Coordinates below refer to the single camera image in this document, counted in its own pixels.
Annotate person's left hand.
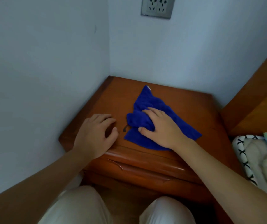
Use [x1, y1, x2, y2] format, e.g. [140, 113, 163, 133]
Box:
[72, 113, 120, 162]

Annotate person's right hand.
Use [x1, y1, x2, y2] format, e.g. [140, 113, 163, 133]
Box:
[138, 107, 190, 151]

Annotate blue cleaning cloth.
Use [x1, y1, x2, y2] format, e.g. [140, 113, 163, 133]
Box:
[123, 85, 203, 152]

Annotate brown wooden nightstand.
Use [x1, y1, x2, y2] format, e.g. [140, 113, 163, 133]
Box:
[58, 75, 244, 205]

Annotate person's left forearm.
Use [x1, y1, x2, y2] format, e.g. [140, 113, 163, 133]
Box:
[0, 148, 90, 224]

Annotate person's right forearm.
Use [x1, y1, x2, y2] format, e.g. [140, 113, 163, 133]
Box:
[172, 139, 267, 224]

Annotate white trousers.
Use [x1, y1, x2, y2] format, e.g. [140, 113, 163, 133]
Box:
[37, 185, 197, 224]

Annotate white black patterned mattress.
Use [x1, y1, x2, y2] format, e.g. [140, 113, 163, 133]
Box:
[231, 134, 266, 187]

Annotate wooden bed headboard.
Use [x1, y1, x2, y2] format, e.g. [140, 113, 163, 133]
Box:
[220, 39, 267, 138]

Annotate beige quilted mattress pad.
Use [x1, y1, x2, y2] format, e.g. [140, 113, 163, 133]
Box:
[243, 138, 267, 201]

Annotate grey wall socket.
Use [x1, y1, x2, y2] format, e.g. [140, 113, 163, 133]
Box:
[141, 0, 177, 20]

